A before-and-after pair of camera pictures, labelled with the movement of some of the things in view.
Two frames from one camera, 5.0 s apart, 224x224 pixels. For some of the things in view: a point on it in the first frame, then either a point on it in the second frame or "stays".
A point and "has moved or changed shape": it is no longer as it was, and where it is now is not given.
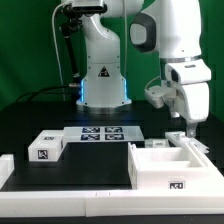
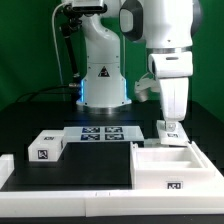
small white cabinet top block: (47, 146) stays
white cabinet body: (170, 169) stays
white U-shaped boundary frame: (113, 202) stays
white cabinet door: (179, 138) has moved or changed shape
